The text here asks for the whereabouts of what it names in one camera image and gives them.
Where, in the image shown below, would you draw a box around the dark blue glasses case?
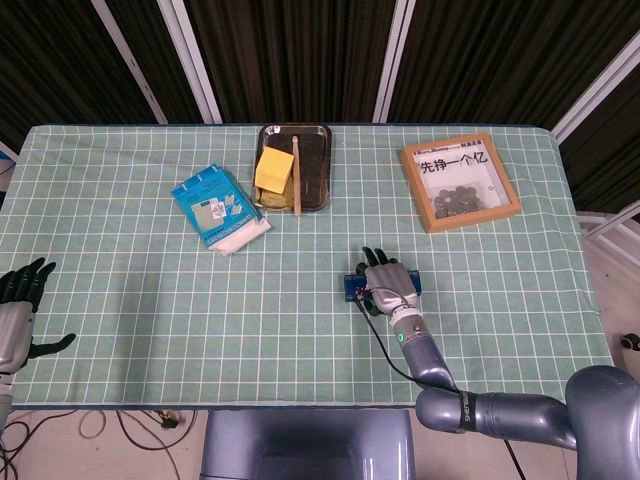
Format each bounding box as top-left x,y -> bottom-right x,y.
342,269 -> 422,304

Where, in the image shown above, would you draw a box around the wooden frame coin box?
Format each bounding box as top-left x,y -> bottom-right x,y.
399,131 -> 520,234

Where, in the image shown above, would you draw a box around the dark metal tray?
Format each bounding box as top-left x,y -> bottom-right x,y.
251,123 -> 334,215

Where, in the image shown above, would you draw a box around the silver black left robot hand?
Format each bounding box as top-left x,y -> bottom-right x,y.
0,257 -> 77,374

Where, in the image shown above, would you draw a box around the green checked tablecloth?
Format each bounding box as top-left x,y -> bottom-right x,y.
0,123 -> 627,409

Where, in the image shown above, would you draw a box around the black floor cables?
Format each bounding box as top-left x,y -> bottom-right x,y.
0,409 -> 197,480

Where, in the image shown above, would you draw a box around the wooden stick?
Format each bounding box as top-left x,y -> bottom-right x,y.
291,135 -> 303,217

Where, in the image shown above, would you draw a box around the blue paper packet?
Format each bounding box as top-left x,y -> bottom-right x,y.
171,162 -> 273,258

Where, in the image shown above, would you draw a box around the grey-blue robot torso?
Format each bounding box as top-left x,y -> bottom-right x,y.
199,409 -> 417,480

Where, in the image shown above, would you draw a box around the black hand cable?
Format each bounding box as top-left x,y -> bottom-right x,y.
355,293 -> 527,480

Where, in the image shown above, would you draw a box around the white partition post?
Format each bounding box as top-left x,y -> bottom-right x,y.
91,0 -> 169,125
551,36 -> 640,145
371,0 -> 417,124
156,0 -> 224,125

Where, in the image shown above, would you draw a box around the dark coins pile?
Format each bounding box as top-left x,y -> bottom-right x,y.
431,184 -> 485,220

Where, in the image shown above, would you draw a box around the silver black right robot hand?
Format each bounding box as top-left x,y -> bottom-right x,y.
355,246 -> 420,319

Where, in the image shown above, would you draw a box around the yellow sponge block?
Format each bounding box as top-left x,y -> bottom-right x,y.
254,145 -> 295,194

